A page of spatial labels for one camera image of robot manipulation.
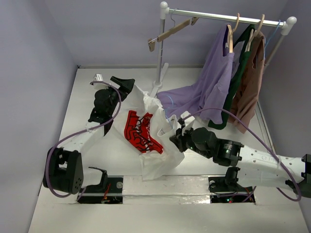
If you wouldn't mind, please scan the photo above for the brown t shirt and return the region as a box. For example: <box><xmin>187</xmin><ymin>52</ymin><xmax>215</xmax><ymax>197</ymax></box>
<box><xmin>228</xmin><ymin>32</ymin><xmax>265</xmax><ymax>133</ymax></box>

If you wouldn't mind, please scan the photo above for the white metal clothes rack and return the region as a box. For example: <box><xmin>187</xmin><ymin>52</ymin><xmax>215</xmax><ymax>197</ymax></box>
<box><xmin>150</xmin><ymin>1</ymin><xmax>297</xmax><ymax>97</ymax></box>

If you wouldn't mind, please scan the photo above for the dark green t shirt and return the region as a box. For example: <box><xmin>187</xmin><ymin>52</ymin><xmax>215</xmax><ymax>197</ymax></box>
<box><xmin>207</xmin><ymin>23</ymin><xmax>256</xmax><ymax>130</ymax></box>

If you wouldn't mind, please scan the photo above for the wooden hanger with green shirt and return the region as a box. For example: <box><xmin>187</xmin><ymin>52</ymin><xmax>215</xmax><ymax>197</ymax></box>
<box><xmin>245</xmin><ymin>14</ymin><xmax>265</xmax><ymax>51</ymax></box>

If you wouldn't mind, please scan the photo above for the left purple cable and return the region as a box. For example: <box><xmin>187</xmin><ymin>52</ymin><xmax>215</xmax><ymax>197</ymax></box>
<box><xmin>45</xmin><ymin>81</ymin><xmax>122</xmax><ymax>199</ymax></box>

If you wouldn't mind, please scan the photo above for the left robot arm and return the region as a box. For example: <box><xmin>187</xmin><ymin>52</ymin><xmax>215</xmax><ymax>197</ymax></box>
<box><xmin>43</xmin><ymin>75</ymin><xmax>135</xmax><ymax>198</ymax></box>

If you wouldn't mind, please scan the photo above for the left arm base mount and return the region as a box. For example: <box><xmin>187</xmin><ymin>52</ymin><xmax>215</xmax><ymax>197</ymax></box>
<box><xmin>76</xmin><ymin>166</ymin><xmax>123</xmax><ymax>204</ymax></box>

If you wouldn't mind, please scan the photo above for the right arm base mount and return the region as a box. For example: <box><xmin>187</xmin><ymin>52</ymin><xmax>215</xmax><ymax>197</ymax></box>
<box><xmin>208</xmin><ymin>167</ymin><xmax>256</xmax><ymax>204</ymax></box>

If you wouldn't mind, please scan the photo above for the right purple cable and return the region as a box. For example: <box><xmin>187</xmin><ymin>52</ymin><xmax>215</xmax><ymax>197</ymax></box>
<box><xmin>178</xmin><ymin>107</ymin><xmax>302</xmax><ymax>202</ymax></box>

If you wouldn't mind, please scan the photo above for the purple cable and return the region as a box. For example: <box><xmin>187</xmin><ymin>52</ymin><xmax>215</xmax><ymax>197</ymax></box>
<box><xmin>178</xmin><ymin>107</ymin><xmax>302</xmax><ymax>202</ymax></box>
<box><xmin>45</xmin><ymin>81</ymin><xmax>122</xmax><ymax>199</ymax></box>

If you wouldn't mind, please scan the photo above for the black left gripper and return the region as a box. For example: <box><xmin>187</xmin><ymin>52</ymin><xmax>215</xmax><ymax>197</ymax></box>
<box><xmin>104</xmin><ymin>78</ymin><xmax>134</xmax><ymax>116</ymax></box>

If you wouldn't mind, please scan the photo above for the light blue wire hanger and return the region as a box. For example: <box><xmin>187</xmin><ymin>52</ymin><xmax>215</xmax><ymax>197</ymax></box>
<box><xmin>164</xmin><ymin>95</ymin><xmax>174</xmax><ymax>123</ymax></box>

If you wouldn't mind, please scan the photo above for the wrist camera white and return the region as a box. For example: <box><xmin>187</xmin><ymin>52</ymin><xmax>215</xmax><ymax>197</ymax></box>
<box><xmin>178</xmin><ymin>111</ymin><xmax>195</xmax><ymax>135</ymax></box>
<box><xmin>93</xmin><ymin>73</ymin><xmax>103</xmax><ymax>82</ymax></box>

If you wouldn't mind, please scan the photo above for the white t shirt red print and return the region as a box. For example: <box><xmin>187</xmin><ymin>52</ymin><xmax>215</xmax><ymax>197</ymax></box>
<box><xmin>113</xmin><ymin>85</ymin><xmax>185</xmax><ymax>180</ymax></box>

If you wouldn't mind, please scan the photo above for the purple t shirt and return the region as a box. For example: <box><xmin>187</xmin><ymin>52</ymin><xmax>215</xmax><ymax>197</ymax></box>
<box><xmin>157</xmin><ymin>25</ymin><xmax>234</xmax><ymax>124</ymax></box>

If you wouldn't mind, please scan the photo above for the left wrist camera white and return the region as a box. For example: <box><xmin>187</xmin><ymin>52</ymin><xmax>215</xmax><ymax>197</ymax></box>
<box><xmin>93</xmin><ymin>73</ymin><xmax>103</xmax><ymax>82</ymax></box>

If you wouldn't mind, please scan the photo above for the wooden hanger with purple shirt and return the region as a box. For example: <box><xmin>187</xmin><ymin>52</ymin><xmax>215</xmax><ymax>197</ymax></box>
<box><xmin>227</xmin><ymin>13</ymin><xmax>240</xmax><ymax>53</ymax></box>

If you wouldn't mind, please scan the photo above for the beige wooden clip hanger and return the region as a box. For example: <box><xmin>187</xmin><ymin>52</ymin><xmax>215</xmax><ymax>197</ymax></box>
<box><xmin>148</xmin><ymin>7</ymin><xmax>199</xmax><ymax>52</ymax></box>

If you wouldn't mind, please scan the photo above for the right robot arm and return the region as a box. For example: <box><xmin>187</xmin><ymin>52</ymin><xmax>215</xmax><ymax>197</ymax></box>
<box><xmin>170</xmin><ymin>127</ymin><xmax>311</xmax><ymax>198</ymax></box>

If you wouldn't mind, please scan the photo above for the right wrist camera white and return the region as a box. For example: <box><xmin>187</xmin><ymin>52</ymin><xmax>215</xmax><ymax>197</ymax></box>
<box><xmin>178</xmin><ymin>111</ymin><xmax>195</xmax><ymax>135</ymax></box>

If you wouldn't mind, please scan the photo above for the blue wire hanger far right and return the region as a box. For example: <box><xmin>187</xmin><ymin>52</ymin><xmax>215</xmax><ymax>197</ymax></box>
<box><xmin>263</xmin><ymin>19</ymin><xmax>281</xmax><ymax>60</ymax></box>

